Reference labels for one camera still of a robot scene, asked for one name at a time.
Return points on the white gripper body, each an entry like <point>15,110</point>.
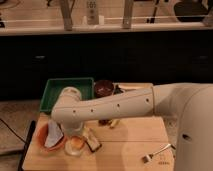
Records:
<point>74,129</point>

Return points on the orange apple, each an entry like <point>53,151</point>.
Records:
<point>77,142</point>

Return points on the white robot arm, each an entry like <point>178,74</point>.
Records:
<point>192,103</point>

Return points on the white paper cup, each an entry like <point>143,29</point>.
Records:
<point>71,150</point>

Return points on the silver metal cup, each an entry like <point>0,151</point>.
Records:
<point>117,90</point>

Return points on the grey folded cloth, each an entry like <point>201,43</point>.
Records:
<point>54,134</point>

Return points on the brown rectangular block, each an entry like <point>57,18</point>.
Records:
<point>91,140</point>

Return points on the orange bowl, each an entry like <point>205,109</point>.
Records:
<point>41,136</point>

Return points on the black table clamp bar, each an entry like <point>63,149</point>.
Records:
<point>27,143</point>

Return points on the red grape bunch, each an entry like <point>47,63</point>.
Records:
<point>104,122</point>

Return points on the yellow corn piece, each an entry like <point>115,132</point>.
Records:
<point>114,123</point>

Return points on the green plastic tray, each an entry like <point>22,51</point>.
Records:
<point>54,87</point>

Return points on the dark red bowl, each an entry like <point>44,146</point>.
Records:
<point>103,88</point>

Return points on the silver fork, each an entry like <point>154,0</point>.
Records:
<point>147,158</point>

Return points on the white remote device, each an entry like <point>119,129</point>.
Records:
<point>92,12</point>

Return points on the white handled knife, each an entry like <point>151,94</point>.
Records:
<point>129,88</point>

